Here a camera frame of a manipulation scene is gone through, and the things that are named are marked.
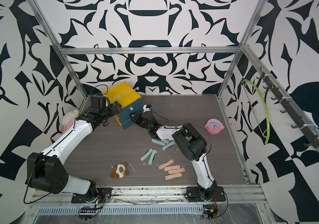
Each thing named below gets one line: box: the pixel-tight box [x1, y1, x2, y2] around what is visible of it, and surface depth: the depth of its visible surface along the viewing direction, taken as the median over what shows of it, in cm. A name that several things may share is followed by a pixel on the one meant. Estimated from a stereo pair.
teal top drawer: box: [117, 97, 144, 130], surface depth 89 cm
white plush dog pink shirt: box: [59, 109, 80, 136], surface depth 96 cm
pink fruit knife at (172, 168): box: [163, 165, 181, 172], surface depth 85 cm
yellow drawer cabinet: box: [102, 81, 144, 130], surface depth 91 cm
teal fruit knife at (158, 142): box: [151, 138, 166, 146], surface depth 96 cm
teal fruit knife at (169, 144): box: [162, 140, 175, 151], surface depth 93 cm
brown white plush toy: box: [110, 162, 130, 179], surface depth 82 cm
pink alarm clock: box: [204, 118, 225, 135], surface depth 101 cm
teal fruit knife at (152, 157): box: [147, 149, 157, 166], surface depth 89 cm
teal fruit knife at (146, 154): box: [140, 148, 153, 161], surface depth 89 cm
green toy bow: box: [242, 79, 271, 145], surface depth 74 cm
